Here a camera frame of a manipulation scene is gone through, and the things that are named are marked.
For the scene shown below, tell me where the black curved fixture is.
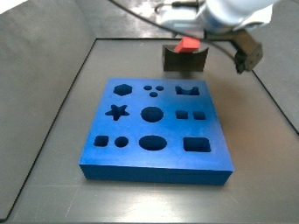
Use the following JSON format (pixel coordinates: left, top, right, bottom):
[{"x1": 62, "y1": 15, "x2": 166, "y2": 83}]
[{"x1": 162, "y1": 45, "x2": 209, "y2": 72}]

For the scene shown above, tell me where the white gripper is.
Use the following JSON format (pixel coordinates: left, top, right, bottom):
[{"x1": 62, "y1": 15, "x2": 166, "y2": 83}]
[{"x1": 156, "y1": 3, "x2": 202, "y2": 38}]

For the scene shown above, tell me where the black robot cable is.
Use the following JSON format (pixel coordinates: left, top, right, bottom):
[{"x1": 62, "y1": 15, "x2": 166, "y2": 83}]
[{"x1": 106, "y1": 0, "x2": 238, "y2": 60}]

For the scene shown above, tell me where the red rectangular block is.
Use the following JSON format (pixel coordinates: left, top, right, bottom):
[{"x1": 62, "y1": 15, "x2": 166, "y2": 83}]
[{"x1": 173, "y1": 37, "x2": 201, "y2": 53}]

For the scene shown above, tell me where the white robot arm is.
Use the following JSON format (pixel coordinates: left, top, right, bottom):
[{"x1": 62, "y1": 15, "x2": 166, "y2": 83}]
[{"x1": 154, "y1": 0, "x2": 278, "y2": 36}]

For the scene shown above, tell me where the blue foam shape board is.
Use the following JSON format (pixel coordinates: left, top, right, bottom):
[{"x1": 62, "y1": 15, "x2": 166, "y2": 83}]
[{"x1": 78, "y1": 78, "x2": 233, "y2": 186}]

